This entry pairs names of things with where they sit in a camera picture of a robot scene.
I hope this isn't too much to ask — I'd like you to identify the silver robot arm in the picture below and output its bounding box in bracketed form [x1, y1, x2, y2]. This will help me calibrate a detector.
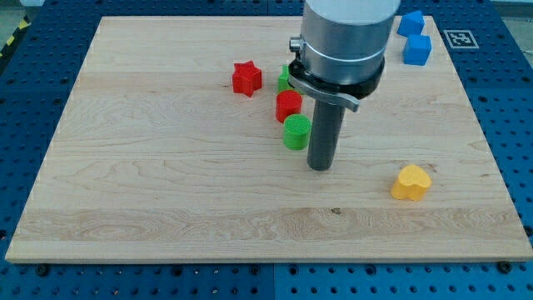
[288, 0, 401, 112]

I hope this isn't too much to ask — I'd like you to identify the yellow heart block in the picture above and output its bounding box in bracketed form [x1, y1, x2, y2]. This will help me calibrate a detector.
[391, 164, 432, 201]

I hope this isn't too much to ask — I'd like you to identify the green cylinder block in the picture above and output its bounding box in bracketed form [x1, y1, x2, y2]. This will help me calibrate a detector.
[283, 114, 311, 150]

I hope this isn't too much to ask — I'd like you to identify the red cylinder block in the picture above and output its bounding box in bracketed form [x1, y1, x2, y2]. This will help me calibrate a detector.
[276, 90, 303, 123]

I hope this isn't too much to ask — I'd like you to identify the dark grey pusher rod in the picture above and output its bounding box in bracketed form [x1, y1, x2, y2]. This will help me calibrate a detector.
[307, 101, 345, 171]

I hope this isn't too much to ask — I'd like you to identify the green star block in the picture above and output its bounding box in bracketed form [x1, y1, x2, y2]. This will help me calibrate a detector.
[277, 64, 294, 93]

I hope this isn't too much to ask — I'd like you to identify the red star block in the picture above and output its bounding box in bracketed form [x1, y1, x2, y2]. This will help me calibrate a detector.
[232, 60, 262, 98]

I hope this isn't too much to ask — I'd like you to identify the wooden board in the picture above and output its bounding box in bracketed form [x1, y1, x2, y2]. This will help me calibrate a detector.
[6, 17, 532, 264]

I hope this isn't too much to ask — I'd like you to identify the blue cube block lower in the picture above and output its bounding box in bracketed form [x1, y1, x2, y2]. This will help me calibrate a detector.
[402, 35, 432, 66]

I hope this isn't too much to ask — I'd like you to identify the blue block upper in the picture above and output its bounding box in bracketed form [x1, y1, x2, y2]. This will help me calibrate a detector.
[396, 10, 425, 37]

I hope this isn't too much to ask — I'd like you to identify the white fiducial marker tag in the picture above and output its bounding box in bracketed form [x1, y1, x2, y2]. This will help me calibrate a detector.
[444, 29, 479, 49]

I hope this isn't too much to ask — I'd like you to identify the black yellow hazard tape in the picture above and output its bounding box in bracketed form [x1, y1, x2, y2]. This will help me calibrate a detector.
[1, 15, 32, 60]

